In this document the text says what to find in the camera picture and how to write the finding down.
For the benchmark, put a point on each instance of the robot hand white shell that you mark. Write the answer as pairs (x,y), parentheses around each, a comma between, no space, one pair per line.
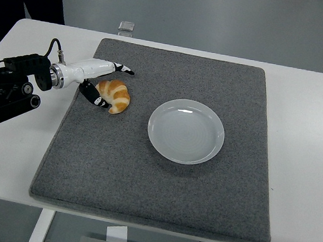
(88,67)

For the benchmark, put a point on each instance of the golden brown croissant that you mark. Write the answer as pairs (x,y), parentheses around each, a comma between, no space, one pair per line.
(118,96)

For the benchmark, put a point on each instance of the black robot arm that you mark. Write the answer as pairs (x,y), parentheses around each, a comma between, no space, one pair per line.
(9,90)

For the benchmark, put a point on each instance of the round pale grey plate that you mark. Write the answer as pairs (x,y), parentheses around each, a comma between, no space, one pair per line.
(186,133)

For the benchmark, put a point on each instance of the grey felt mat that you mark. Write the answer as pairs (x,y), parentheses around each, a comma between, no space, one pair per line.
(148,184)

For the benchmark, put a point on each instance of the white table leg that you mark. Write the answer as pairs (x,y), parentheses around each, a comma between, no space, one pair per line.
(39,230)

